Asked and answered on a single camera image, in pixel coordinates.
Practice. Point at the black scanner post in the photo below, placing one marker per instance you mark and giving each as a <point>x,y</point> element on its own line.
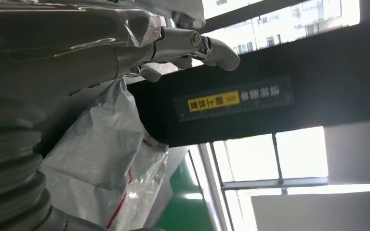
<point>316,63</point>

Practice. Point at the dark window frame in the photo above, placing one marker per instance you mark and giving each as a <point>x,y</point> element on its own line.
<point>279,183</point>

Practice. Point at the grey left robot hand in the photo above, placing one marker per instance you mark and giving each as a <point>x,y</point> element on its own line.
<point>60,63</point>

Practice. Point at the yellow and black post label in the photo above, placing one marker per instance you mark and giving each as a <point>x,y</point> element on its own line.
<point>213,101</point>

